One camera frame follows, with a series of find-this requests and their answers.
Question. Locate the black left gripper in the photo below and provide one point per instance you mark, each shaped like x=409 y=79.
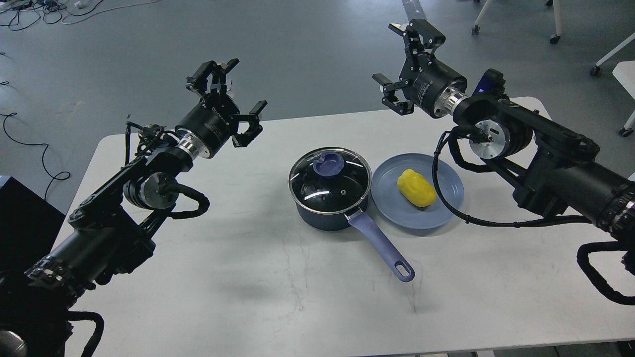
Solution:
x=215 y=119

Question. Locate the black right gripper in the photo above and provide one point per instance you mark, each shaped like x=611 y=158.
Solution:
x=421 y=40

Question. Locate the yellow potato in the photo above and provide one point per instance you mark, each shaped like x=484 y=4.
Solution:
x=416 y=189

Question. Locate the glass lid with blue knob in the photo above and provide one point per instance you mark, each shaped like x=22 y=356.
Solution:
x=330 y=180

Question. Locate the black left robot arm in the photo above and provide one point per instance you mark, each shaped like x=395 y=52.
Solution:
x=113 y=228

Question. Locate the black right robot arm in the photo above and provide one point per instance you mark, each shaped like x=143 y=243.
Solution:
x=553 y=169

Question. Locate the dark blue saucepan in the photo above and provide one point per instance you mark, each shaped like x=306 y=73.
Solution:
x=358 y=218

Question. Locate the white chair leg right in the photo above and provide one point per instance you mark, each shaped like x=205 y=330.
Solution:
x=624 y=72

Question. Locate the black box at left edge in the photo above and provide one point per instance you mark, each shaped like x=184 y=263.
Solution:
x=28 y=226

